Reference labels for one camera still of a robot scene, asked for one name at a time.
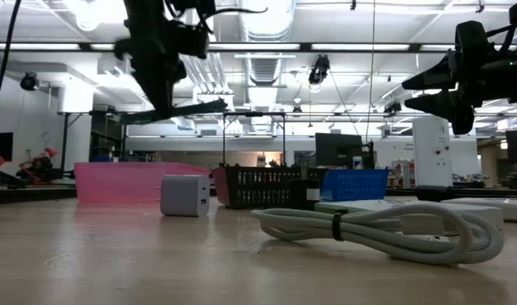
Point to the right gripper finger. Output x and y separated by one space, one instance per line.
440 76
436 103

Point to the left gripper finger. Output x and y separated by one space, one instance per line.
162 99

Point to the white cube wall charger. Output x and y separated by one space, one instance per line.
182 195

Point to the small black adapter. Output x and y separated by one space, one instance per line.
301 195

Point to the red background robot arm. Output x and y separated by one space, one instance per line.
40 165

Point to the pink translucent plastic bin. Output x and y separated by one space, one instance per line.
114 182

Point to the black ceiling spotlight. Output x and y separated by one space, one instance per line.
392 107
28 81
319 70

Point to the white pillar device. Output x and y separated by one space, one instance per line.
432 152

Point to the dark background shelf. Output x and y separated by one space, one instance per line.
103 140

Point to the blue perforated plastic basket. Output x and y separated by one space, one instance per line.
356 185

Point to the black perforated plastic basket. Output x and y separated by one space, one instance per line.
258 186

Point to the silver ventilation duct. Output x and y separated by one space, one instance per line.
265 72

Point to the black aluminium table frame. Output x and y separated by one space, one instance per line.
29 192

